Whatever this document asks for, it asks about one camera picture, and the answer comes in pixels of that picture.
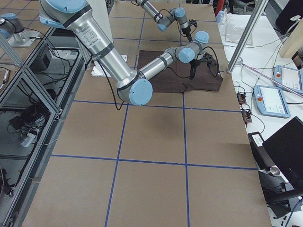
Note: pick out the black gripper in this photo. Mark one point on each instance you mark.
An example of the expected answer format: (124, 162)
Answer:
(185, 30)
(194, 63)

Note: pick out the dark brown t-shirt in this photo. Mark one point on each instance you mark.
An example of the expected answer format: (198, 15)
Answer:
(175, 78)

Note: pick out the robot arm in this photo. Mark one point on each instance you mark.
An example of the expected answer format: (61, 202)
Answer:
(163, 15)
(132, 86)

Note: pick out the red cylinder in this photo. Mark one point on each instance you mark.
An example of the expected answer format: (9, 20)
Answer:
(220, 5)

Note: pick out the reacher grabber stick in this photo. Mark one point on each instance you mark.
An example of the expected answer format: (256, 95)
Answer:
(240, 62)

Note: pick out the blue teach pendant near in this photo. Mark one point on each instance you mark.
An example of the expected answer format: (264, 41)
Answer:
(270, 101)

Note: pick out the blue teach pendant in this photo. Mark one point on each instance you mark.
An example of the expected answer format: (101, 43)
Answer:
(291, 78)
(270, 101)

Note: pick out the brown paper table cover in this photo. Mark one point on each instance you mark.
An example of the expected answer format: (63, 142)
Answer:
(183, 160)

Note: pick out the blue teach pendant far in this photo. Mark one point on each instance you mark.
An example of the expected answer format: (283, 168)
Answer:
(291, 78)

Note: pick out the black box with label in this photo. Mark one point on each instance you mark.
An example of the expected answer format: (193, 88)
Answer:
(260, 155)

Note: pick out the black monitor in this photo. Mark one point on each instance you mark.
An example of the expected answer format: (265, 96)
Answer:
(285, 148)

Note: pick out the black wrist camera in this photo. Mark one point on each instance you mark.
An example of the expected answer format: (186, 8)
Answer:
(193, 22)
(208, 59)

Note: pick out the aluminium profile post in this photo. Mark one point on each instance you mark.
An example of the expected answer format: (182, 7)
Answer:
(257, 12)

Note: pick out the white metal base plate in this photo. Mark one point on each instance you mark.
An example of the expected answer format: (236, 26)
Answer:
(113, 65)

